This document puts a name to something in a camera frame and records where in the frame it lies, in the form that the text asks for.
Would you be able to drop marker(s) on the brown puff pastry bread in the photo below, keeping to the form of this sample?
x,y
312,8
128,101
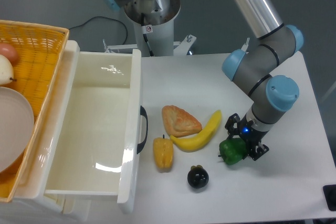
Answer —
x,y
179,123

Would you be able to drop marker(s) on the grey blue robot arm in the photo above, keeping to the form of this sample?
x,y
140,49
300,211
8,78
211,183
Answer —
x,y
272,96

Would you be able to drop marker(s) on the white open drawer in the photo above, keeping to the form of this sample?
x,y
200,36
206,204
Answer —
x,y
97,152

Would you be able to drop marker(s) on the green bell pepper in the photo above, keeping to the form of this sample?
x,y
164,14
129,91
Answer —
x,y
232,150

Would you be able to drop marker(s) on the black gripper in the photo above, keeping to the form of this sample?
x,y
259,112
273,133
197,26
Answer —
x,y
252,137

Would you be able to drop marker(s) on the red apple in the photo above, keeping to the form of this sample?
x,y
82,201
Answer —
x,y
10,53

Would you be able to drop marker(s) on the black object at table edge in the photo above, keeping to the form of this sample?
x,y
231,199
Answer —
x,y
330,196

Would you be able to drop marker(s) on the black drawer handle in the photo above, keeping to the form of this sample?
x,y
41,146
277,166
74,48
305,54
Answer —
x,y
144,128

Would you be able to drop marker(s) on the yellow banana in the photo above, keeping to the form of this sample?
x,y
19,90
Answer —
x,y
201,139

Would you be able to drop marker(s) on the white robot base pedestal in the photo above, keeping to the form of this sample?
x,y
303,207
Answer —
x,y
153,23

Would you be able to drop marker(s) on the white pear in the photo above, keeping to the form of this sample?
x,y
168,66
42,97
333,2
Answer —
x,y
6,71

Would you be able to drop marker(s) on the beige plate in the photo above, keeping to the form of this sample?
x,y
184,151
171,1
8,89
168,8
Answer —
x,y
17,123

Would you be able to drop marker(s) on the dark purple mangosteen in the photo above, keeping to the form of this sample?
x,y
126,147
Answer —
x,y
197,177

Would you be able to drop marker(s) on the yellow woven basket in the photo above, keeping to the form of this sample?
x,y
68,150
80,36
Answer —
x,y
40,48

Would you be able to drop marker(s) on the white drawer cabinet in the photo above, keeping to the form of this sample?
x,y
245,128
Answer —
x,y
31,204

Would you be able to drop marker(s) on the yellow bell pepper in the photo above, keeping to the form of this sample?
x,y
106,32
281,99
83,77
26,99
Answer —
x,y
163,151

